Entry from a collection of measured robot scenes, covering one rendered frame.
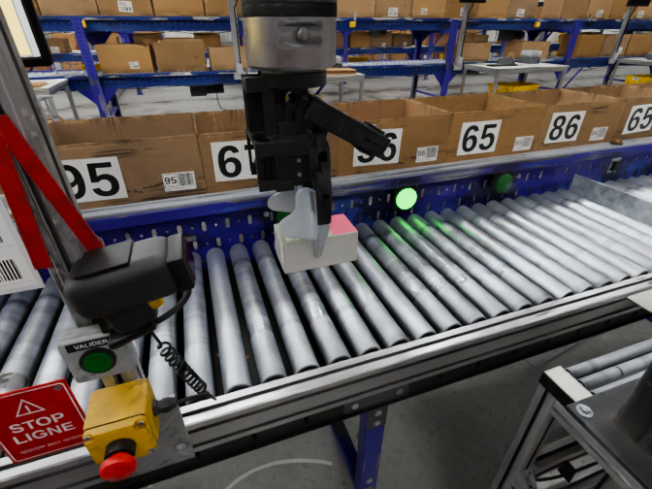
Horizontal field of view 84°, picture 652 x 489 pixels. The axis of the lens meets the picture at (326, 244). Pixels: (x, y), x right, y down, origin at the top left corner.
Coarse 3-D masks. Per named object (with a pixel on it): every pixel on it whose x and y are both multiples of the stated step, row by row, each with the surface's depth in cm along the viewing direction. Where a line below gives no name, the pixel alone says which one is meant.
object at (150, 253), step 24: (144, 240) 40; (168, 240) 40; (96, 264) 36; (120, 264) 35; (144, 264) 36; (168, 264) 37; (192, 264) 40; (72, 288) 35; (96, 288) 35; (120, 288) 36; (144, 288) 37; (168, 288) 38; (96, 312) 36; (120, 312) 39; (144, 312) 40; (120, 336) 40
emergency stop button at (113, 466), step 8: (112, 456) 42; (120, 456) 42; (128, 456) 43; (104, 464) 42; (112, 464) 42; (120, 464) 42; (128, 464) 42; (136, 464) 43; (104, 472) 42; (112, 472) 42; (120, 472) 42; (128, 472) 43; (112, 480) 42
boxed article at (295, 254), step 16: (336, 224) 48; (288, 240) 45; (304, 240) 45; (336, 240) 46; (352, 240) 47; (288, 256) 45; (304, 256) 46; (336, 256) 48; (352, 256) 48; (288, 272) 46
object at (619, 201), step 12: (576, 180) 136; (588, 180) 132; (576, 192) 137; (588, 192) 133; (600, 192) 129; (612, 192) 125; (624, 192) 121; (600, 204) 130; (612, 204) 126; (624, 204) 122; (636, 204) 118; (648, 204) 115; (636, 216) 119; (648, 216) 116
